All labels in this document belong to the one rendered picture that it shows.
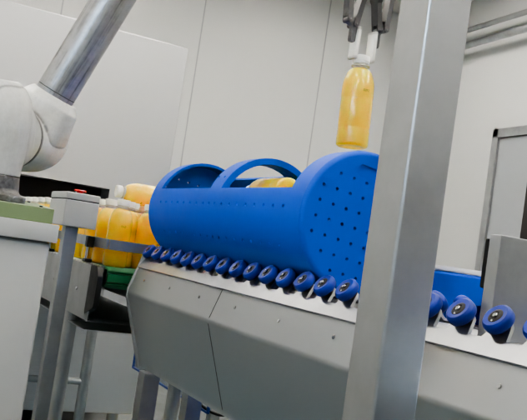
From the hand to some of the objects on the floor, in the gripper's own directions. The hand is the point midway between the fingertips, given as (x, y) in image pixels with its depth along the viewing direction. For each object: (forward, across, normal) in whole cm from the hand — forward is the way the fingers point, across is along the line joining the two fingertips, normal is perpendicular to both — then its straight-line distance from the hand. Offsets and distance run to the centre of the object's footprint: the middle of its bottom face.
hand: (363, 46), depth 180 cm
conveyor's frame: (+148, -5, +161) cm, 219 cm away
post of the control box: (+148, -34, +96) cm, 180 cm away
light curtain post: (+149, -38, -74) cm, 170 cm away
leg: (+149, -12, +68) cm, 164 cm away
